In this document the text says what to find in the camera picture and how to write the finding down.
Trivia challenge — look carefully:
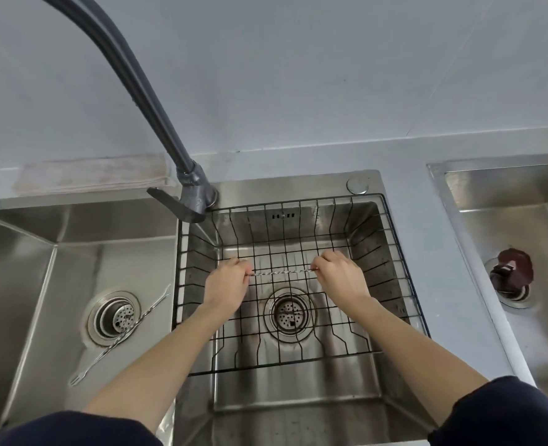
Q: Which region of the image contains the person's left hand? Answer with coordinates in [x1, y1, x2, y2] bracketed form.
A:
[201, 256, 254, 321]

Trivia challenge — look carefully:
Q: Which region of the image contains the person's right hand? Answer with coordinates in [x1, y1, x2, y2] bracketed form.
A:
[310, 249, 372, 317]

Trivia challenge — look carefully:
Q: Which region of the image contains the twisted bar spoon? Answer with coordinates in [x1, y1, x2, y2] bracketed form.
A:
[69, 284, 172, 387]
[246, 266, 319, 278]

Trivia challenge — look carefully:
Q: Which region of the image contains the black wire drying basket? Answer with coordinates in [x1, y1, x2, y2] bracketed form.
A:
[171, 193, 431, 378]

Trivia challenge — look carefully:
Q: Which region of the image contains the dark grey gooseneck faucet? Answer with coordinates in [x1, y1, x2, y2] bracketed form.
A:
[32, 0, 219, 224]

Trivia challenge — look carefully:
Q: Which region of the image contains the person's left forearm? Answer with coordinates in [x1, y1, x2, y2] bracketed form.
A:
[81, 301, 237, 435]

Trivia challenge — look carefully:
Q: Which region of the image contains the person's right forearm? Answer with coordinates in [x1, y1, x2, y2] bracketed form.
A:
[348, 297, 491, 428]

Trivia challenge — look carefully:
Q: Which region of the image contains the round steel drain strainer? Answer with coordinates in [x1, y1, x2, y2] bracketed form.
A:
[263, 287, 317, 342]
[86, 291, 143, 347]

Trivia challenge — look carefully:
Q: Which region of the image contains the steel drain under red stopper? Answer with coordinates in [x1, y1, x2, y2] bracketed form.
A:
[483, 257, 533, 310]

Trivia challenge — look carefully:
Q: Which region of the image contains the dark red drain stopper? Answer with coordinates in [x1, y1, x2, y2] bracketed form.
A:
[489, 248, 535, 295]

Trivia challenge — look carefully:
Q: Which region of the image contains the pale pink folded cloth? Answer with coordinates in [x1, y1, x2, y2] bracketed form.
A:
[16, 154, 175, 196]

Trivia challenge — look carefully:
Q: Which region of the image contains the stainless steel double sink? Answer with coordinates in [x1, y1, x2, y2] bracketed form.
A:
[0, 169, 437, 446]

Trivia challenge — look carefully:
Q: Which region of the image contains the single stainless steel sink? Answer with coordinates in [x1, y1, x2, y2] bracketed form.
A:
[426, 152, 548, 414]

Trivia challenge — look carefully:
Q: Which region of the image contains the dark navy right sleeve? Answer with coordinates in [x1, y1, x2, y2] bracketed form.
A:
[427, 375, 548, 446]

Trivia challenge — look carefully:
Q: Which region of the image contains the dark navy sleeve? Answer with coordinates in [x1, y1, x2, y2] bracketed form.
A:
[0, 411, 163, 446]
[427, 375, 548, 446]

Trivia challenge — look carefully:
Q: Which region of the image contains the dark navy left sleeve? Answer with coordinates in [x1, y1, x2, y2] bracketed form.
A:
[0, 411, 163, 446]

